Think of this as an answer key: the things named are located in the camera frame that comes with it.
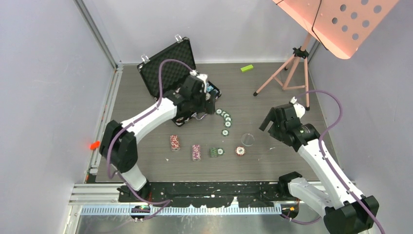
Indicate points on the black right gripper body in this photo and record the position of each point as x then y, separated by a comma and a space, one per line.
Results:
276, 130

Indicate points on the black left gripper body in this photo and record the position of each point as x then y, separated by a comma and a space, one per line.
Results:
199, 103

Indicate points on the clear dealer button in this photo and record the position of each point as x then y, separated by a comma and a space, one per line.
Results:
247, 139

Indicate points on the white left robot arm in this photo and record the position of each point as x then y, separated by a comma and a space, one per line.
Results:
120, 140

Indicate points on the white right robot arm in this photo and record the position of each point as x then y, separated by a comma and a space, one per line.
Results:
343, 207

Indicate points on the black poker set case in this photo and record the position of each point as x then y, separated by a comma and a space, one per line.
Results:
164, 72

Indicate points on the blue chip row in case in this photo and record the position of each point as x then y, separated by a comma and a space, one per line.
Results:
211, 87

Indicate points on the red 100 chip stack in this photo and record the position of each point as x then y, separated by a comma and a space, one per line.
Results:
240, 151

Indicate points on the red white chip roll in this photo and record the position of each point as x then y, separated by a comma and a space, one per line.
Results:
175, 144

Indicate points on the green 20 chip lone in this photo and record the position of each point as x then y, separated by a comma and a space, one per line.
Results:
225, 132

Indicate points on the purple white chip roll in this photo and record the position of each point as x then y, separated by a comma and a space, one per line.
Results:
196, 152

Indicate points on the green block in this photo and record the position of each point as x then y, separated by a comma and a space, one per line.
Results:
247, 68

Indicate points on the green chip stack lying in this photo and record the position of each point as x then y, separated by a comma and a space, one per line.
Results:
213, 152

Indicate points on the green 20 chip beside stack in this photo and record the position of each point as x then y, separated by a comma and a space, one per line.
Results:
220, 151

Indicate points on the pink tripod stand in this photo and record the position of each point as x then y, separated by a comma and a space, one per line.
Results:
299, 54

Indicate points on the pink perforated panel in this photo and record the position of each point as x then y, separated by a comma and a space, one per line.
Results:
341, 26

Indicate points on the orange clip on rail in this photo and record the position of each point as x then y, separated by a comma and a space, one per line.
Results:
95, 145

